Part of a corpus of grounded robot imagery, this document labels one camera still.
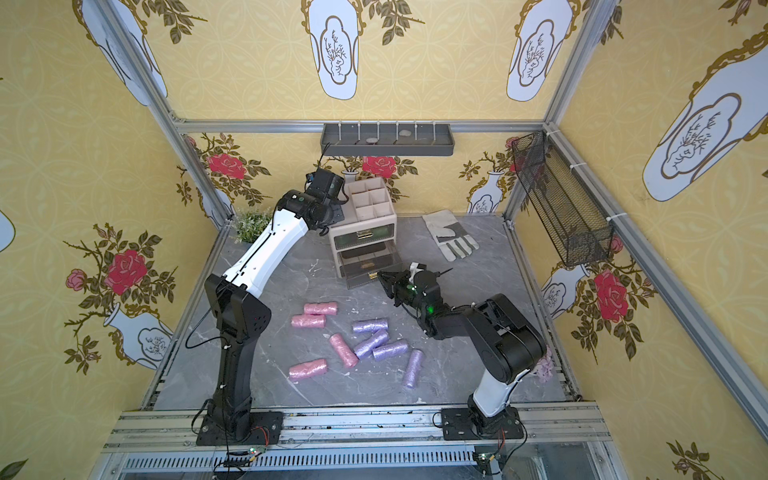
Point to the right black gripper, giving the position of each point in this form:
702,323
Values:
402,287

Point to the beige drawer organizer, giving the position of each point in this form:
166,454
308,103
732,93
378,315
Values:
364,243

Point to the purple trash bag roll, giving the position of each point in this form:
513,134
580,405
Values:
390,350
413,369
365,347
369,326

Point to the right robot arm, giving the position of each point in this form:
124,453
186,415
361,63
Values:
507,343

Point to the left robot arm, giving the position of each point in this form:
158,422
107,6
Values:
234,299

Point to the pink trash bag roll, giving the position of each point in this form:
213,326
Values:
308,370
342,349
325,308
306,321

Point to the grey work glove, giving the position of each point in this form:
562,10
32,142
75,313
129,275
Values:
450,236

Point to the potted green plant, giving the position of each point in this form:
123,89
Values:
249,225

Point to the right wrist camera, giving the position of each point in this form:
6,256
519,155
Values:
416,267

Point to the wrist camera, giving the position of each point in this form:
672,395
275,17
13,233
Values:
416,267
324,185

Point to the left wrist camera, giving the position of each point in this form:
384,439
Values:
324,185

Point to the grey wall shelf tray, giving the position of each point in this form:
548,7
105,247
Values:
387,138

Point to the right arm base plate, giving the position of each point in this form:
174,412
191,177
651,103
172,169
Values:
471,424

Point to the black wire mesh basket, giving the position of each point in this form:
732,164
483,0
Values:
576,226

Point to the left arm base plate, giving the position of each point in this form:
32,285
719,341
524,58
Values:
253,429

